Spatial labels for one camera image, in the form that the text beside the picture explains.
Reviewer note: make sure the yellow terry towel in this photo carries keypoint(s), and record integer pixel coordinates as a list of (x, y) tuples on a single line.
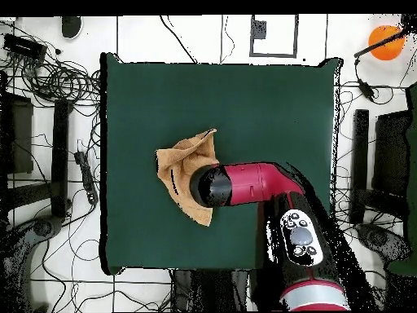
[(179, 169)]

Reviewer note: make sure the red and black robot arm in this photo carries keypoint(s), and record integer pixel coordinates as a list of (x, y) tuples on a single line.
[(254, 182)]

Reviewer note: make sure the dark flat panel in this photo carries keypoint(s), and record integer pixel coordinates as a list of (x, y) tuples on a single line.
[(391, 153), (21, 137)]

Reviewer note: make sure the dark green table cloth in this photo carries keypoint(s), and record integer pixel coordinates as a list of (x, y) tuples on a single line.
[(195, 97)]

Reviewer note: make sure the black power strip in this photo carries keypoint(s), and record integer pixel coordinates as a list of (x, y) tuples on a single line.
[(86, 177)]

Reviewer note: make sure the grey square tape outline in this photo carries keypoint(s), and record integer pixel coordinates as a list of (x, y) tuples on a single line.
[(251, 36)]

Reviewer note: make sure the black stand bar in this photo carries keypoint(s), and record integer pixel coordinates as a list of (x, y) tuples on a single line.
[(60, 146), (361, 146)]

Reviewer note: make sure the grey stand base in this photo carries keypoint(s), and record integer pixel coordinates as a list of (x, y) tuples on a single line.
[(42, 226), (378, 238)]

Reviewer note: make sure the black power adapter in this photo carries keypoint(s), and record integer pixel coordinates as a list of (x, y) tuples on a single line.
[(366, 89)]

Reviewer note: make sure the person's dark shoe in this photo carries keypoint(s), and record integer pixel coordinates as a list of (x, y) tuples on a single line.
[(71, 26)]

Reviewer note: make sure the black rod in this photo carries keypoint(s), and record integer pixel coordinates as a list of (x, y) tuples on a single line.
[(374, 47)]

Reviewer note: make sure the orange ball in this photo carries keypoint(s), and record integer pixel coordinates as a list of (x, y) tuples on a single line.
[(386, 49)]

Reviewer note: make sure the black electronics box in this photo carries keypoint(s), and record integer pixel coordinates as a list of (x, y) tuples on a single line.
[(24, 47)]

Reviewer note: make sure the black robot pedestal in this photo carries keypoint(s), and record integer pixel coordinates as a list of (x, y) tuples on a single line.
[(208, 290)]

